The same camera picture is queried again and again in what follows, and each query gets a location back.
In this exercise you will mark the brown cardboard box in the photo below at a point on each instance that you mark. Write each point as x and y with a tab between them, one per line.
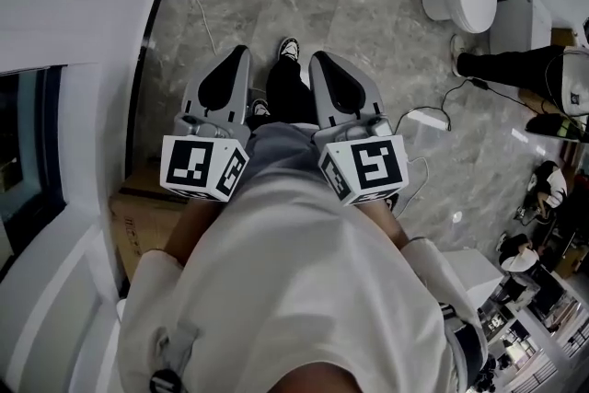
142	221

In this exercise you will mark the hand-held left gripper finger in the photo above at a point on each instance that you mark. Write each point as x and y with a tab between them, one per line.
211	87
244	96

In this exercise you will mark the person's left shoe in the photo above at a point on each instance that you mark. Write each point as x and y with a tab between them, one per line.
261	108

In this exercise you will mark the white rectangular pedestal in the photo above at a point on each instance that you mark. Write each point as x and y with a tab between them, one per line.
478	271

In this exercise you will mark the dark glass window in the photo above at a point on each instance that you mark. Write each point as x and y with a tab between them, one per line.
23	142

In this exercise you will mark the person's left forearm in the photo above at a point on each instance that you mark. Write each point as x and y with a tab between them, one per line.
193	225

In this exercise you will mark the person's grey inner shirt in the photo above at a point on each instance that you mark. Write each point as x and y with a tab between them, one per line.
285	152

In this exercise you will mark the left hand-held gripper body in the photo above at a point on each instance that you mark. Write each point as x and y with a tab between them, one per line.
188	161

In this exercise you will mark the person's white t-shirt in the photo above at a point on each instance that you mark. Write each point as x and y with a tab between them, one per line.
299	290

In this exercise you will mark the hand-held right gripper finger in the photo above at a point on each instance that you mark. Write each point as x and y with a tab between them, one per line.
318	96
343	87

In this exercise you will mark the white rectangular box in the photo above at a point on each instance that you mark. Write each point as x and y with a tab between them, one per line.
520	23

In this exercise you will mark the person's right shoe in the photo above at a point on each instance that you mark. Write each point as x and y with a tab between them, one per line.
289	47

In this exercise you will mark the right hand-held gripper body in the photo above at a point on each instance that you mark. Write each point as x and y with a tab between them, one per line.
377	165

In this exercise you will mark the person's chin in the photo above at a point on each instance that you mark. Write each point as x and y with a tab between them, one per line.
317	382

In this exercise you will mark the person's black trousers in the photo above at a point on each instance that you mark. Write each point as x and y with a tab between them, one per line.
287	92

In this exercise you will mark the person's right forearm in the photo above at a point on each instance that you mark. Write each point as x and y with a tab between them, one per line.
389	225

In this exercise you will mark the black power adapter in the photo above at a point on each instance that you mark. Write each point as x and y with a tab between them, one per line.
479	83

